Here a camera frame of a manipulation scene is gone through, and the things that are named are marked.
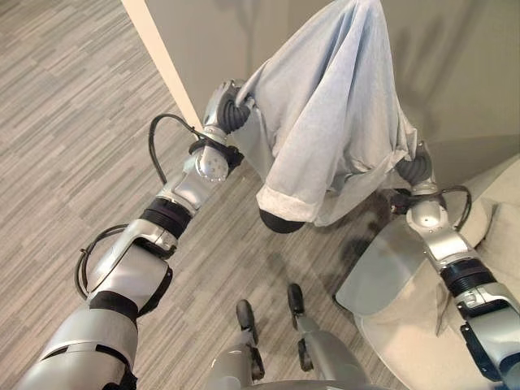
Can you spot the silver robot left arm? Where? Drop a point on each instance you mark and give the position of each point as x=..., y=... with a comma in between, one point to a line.
x=122, y=276

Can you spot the dark round object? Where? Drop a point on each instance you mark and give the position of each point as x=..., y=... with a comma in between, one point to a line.
x=280, y=223

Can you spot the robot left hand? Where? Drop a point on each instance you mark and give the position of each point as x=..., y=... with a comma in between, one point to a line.
x=232, y=113

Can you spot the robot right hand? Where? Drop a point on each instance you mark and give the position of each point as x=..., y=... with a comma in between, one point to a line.
x=414, y=170

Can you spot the grey sofa cushion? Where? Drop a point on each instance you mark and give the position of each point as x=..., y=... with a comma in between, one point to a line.
x=378, y=276

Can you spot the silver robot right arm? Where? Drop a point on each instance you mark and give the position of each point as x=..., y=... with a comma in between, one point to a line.
x=455, y=243

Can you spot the cream wall corner trim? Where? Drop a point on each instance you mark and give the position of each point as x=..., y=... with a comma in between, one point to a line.
x=162, y=53

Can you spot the light blue shirt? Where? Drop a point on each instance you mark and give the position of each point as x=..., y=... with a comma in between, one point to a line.
x=325, y=101

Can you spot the robot left leg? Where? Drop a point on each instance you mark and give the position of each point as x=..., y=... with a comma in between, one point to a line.
x=245, y=321

